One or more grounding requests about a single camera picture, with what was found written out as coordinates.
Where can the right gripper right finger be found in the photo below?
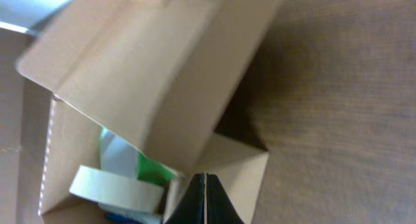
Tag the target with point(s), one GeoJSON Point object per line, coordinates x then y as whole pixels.
{"type": "Point", "coordinates": [220, 209]}

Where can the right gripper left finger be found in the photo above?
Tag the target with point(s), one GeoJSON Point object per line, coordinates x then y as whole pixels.
{"type": "Point", "coordinates": [190, 209]}

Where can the green tape roll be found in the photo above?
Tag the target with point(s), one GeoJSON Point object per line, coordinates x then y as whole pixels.
{"type": "Point", "coordinates": [119, 157]}

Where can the white masking tape roll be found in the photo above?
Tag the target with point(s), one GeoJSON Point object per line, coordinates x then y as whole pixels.
{"type": "Point", "coordinates": [125, 197]}

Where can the brown cardboard box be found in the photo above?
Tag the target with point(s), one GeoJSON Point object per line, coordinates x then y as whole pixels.
{"type": "Point", "coordinates": [157, 73]}

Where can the blue ballpoint pen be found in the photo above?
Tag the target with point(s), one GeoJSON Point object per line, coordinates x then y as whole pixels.
{"type": "Point", "coordinates": [115, 218]}

